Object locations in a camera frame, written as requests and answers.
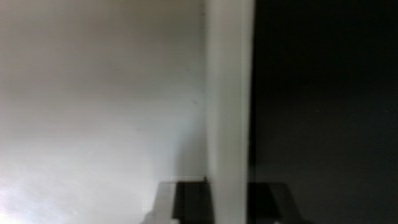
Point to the white square tabletop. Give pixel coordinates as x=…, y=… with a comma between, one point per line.
x=122, y=108

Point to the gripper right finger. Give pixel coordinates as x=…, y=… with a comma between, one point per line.
x=272, y=208

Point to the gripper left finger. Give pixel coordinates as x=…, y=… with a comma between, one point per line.
x=183, y=203

